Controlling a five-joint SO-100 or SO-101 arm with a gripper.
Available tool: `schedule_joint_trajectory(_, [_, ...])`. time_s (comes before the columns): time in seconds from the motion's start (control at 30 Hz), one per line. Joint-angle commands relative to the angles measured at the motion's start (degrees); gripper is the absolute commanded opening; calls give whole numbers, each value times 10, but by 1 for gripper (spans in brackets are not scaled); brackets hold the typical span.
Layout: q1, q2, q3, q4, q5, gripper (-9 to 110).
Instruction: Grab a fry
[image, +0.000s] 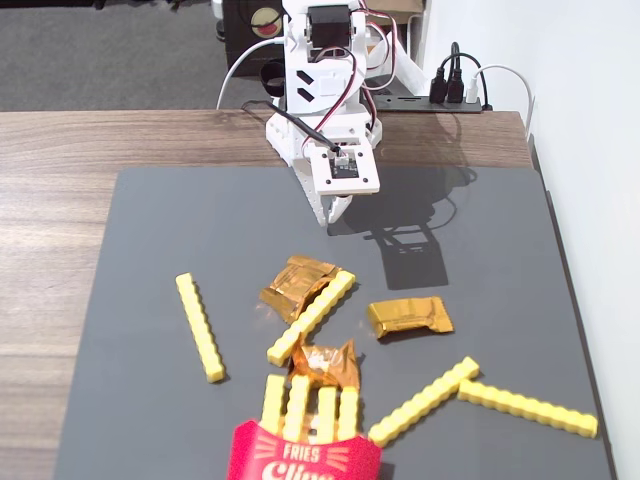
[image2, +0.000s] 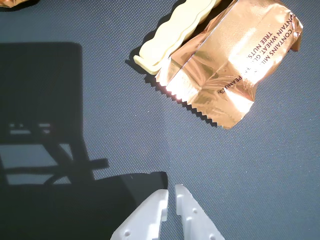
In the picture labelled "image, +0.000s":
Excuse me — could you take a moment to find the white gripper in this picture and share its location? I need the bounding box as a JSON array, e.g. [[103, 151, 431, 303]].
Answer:
[[282, 45, 375, 228]]

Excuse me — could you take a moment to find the yellow toy fry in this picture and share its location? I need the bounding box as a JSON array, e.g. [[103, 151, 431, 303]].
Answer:
[[174, 271, 228, 385], [314, 385, 338, 447], [336, 388, 361, 444], [266, 270, 358, 367], [281, 374, 312, 444], [260, 373, 288, 437], [456, 378, 600, 440], [367, 355, 482, 448]]

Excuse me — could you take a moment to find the crumpled gold foil wrapper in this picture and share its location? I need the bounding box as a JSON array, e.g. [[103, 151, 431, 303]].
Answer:
[[257, 254, 338, 324]]

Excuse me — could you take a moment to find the black power strip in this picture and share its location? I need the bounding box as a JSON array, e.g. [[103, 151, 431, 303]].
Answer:
[[372, 93, 495, 115]]

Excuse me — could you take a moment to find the flat gold foil wrapper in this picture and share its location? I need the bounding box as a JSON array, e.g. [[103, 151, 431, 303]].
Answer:
[[366, 295, 455, 341]]

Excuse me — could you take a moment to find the black usb plug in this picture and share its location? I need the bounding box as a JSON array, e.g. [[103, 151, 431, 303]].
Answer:
[[428, 41, 462, 105], [445, 52, 484, 105]]

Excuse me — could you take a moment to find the torn orange foil wrapper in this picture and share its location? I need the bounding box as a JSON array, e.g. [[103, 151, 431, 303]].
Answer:
[[286, 338, 363, 392]]

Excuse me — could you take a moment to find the dark box with round sticker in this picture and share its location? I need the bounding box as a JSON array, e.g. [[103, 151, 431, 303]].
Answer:
[[221, 0, 287, 79]]

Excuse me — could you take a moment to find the grey rectangular mat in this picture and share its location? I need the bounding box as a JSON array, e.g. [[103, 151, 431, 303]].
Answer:
[[53, 166, 617, 480]]

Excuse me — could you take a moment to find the brown cardboard box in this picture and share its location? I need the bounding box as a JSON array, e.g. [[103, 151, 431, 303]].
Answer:
[[363, 0, 426, 15]]

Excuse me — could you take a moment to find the red fries box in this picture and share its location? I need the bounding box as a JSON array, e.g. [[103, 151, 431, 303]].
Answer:
[[226, 419, 385, 480]]

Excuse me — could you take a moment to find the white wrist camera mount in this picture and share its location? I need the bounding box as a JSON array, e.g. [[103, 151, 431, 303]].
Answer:
[[306, 143, 383, 197]]

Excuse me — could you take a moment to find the black camera cable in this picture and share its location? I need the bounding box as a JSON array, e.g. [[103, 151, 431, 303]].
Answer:
[[241, 99, 344, 155]]

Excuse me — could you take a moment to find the white power cable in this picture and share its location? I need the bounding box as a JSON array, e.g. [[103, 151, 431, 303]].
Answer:
[[215, 36, 287, 110]]

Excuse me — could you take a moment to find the white plug with cable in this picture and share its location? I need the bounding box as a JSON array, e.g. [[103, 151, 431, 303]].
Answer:
[[466, 63, 536, 137]]

